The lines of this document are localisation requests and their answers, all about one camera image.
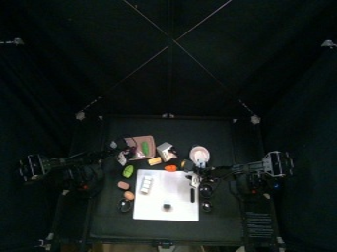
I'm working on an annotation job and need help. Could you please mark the green toy leaf piece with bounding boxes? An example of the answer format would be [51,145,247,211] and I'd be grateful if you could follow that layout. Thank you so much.
[122,164,135,179]

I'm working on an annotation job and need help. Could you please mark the white rice sushi piece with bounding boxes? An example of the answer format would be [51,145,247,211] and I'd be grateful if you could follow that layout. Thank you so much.
[138,175,155,195]

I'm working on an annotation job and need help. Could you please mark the black round bowl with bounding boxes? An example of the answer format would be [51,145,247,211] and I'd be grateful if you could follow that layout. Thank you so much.
[198,183,215,199]

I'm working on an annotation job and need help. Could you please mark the white pink toy plate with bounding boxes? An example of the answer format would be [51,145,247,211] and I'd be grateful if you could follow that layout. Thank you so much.
[189,145,211,164]

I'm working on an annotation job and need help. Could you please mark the white square board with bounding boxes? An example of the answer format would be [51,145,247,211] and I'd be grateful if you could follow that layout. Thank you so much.
[131,168,202,222]

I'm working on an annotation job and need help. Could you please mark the white toy box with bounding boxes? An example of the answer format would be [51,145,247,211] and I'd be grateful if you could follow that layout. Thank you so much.
[155,141,178,163]

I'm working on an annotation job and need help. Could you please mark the small black round cup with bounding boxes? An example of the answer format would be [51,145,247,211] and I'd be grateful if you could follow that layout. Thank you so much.
[201,200,214,213]

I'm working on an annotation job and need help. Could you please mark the small black bowl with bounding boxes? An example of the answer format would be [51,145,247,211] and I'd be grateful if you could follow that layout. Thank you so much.
[118,199,132,213]

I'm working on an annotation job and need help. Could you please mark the thin diagonal frame cord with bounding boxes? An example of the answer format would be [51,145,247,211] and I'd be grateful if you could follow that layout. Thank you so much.
[123,0,255,116]
[80,0,234,112]

